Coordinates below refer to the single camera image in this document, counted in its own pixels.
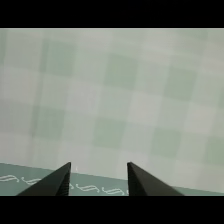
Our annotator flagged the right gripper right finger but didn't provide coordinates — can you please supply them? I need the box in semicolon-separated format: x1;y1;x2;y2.
126;161;185;197

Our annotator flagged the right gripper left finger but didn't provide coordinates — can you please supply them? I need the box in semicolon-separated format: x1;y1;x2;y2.
16;161;72;197

